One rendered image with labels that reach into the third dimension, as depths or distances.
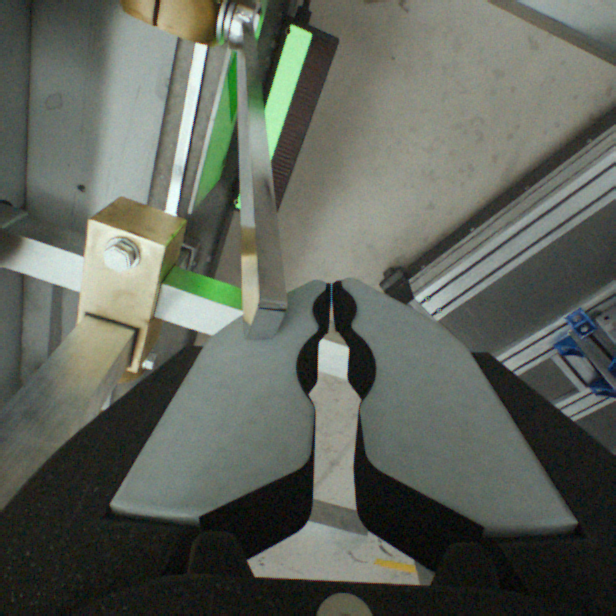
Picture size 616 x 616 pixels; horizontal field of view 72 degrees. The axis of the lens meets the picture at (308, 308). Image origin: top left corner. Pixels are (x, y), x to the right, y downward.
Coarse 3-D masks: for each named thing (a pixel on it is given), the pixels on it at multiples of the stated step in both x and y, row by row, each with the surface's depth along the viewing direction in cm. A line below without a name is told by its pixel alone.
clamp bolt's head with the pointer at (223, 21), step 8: (224, 0) 21; (232, 0) 21; (224, 8) 21; (232, 8) 21; (224, 16) 21; (256, 16) 21; (224, 24) 22; (256, 24) 21; (216, 32) 21; (224, 32) 22; (256, 32) 22; (224, 40) 22; (256, 40) 23
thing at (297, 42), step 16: (304, 32) 34; (288, 48) 35; (304, 48) 35; (288, 64) 35; (288, 80) 36; (272, 96) 37; (288, 96) 37; (272, 112) 37; (272, 128) 38; (272, 144) 39
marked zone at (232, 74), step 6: (234, 54) 28; (234, 60) 28; (234, 66) 29; (228, 72) 28; (234, 72) 29; (228, 78) 28; (234, 78) 30; (228, 84) 29; (234, 84) 31; (234, 90) 32; (234, 96) 33; (234, 102) 34; (234, 108) 35; (234, 114) 36
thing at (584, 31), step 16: (496, 0) 21; (512, 0) 20; (528, 0) 20; (544, 0) 20; (560, 0) 20; (576, 0) 20; (592, 0) 20; (608, 0) 20; (528, 16) 21; (544, 16) 20; (560, 16) 20; (576, 16) 20; (592, 16) 20; (608, 16) 20; (560, 32) 22; (576, 32) 20; (592, 32) 20; (608, 32) 20; (592, 48) 22; (608, 48) 21
